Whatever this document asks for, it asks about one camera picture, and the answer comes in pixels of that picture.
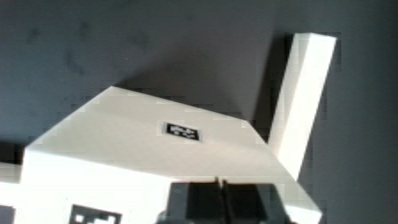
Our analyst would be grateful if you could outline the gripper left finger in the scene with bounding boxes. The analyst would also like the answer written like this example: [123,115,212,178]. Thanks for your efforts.
[157,182,225,224]

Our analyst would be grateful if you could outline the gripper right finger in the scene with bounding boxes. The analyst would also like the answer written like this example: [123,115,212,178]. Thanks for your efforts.
[225,183,294,224]

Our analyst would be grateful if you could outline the white cabinet body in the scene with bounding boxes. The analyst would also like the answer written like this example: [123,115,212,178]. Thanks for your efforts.
[0,87,322,224]

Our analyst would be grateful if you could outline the white U-shaped workspace frame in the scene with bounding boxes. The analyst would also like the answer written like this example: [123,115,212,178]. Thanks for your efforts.
[269,33,338,179]

